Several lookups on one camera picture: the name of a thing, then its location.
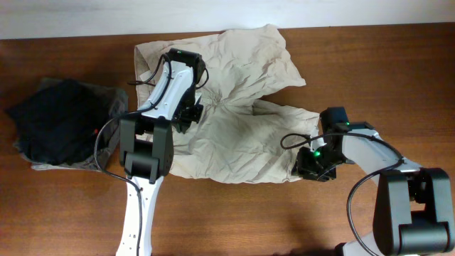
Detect grey folded garment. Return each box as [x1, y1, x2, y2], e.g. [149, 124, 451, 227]
[14, 78, 128, 170]

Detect beige shorts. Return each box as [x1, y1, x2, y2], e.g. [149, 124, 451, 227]
[134, 25, 319, 183]

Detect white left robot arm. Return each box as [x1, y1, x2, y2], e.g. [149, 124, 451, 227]
[117, 48, 208, 255]

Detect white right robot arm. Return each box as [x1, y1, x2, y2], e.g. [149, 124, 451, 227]
[291, 107, 454, 256]

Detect black folded garment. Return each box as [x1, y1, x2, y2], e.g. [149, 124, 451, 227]
[6, 80, 109, 165]

